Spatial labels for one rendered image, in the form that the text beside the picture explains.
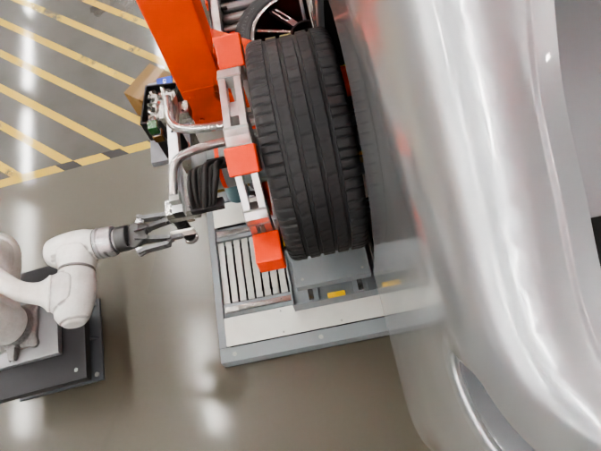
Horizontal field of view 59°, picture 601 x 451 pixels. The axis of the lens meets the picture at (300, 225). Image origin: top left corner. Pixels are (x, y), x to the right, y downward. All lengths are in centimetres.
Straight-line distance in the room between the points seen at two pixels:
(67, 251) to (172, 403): 93
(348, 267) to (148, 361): 95
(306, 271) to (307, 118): 93
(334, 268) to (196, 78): 88
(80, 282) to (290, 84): 79
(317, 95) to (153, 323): 145
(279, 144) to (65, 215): 176
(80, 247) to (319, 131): 77
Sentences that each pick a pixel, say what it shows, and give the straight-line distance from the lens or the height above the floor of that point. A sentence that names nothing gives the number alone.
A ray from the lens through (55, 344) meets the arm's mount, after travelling 222.
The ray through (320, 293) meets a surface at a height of 15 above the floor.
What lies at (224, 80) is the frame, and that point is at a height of 112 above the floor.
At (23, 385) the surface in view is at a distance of 228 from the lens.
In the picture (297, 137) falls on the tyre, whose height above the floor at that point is 113.
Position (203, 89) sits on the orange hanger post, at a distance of 200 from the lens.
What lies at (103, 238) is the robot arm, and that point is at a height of 87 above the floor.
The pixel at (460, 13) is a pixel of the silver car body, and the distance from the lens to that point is 68.
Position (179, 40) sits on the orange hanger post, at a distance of 185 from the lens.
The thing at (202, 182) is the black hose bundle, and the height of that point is 104.
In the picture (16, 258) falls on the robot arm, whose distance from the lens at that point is 224.
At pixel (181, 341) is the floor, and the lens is 237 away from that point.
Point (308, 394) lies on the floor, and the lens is 221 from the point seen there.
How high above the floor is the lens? 217
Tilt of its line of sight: 63 degrees down
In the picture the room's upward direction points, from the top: 15 degrees counter-clockwise
